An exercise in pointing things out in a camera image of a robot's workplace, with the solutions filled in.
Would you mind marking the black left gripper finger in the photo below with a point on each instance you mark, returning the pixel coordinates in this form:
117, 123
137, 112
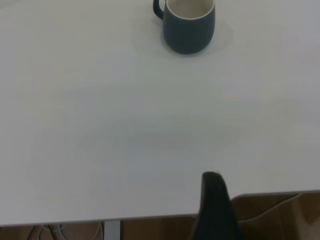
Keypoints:
215, 212

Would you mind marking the dark grey ceramic mug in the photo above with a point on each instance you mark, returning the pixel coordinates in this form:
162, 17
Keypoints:
188, 35

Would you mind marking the brown cardboard box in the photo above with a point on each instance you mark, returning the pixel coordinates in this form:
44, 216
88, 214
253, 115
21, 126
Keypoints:
280, 225

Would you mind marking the white metal table leg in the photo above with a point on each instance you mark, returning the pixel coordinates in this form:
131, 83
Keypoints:
112, 231

